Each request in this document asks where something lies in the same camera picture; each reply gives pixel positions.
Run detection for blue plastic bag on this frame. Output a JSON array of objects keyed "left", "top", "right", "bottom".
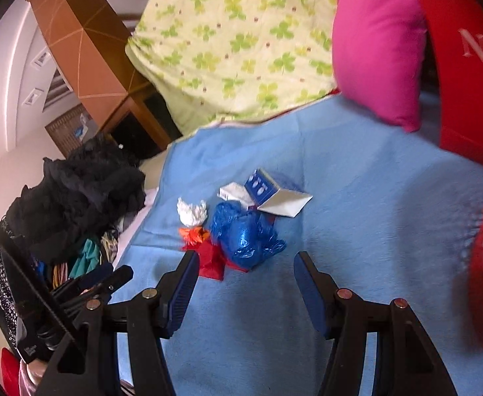
[{"left": 209, "top": 201, "right": 287, "bottom": 272}]

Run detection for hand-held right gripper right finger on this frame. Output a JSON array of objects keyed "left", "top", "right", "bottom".
[{"left": 293, "top": 251, "right": 459, "bottom": 396}]

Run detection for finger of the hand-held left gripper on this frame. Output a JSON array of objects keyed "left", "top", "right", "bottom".
[
  {"left": 51, "top": 281, "right": 115, "bottom": 313},
  {"left": 75, "top": 265, "right": 135, "bottom": 298}
]

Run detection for black lace cloth pile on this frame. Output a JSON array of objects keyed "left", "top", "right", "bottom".
[{"left": 4, "top": 134, "right": 147, "bottom": 265}]

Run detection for white crumpled tissue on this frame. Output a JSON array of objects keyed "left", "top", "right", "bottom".
[{"left": 177, "top": 198, "right": 208, "bottom": 227}]

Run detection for red plastic packet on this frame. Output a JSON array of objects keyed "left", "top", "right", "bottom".
[{"left": 182, "top": 239, "right": 250, "bottom": 282}]

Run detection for orange plastic wrapper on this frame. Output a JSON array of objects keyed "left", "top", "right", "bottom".
[{"left": 179, "top": 226, "right": 211, "bottom": 250}]

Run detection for pink pillow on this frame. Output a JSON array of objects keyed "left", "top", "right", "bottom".
[{"left": 331, "top": 0, "right": 428, "bottom": 133}]

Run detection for wooden pillar cabinet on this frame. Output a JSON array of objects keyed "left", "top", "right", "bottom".
[{"left": 26, "top": 0, "right": 184, "bottom": 149}]

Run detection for pile of colourful clothes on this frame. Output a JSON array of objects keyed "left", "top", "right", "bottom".
[{"left": 31, "top": 231, "right": 120, "bottom": 293}]

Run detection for red paper bag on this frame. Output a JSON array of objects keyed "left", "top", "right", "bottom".
[{"left": 404, "top": 0, "right": 483, "bottom": 170}]

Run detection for light blue blanket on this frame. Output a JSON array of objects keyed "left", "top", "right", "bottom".
[{"left": 111, "top": 91, "right": 483, "bottom": 396}]

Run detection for green clover print quilt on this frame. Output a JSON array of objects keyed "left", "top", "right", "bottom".
[{"left": 125, "top": 0, "right": 374, "bottom": 135}]

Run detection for small white box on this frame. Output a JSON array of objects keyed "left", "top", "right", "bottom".
[{"left": 219, "top": 182, "right": 252, "bottom": 208}]

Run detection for brown slatted door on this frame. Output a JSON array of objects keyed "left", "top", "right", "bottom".
[{"left": 45, "top": 105, "right": 97, "bottom": 157}]

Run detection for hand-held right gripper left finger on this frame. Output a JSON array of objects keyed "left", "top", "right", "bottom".
[{"left": 35, "top": 251, "right": 201, "bottom": 396}]

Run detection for blue carton box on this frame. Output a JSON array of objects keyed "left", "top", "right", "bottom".
[{"left": 243, "top": 168, "right": 313, "bottom": 218}]

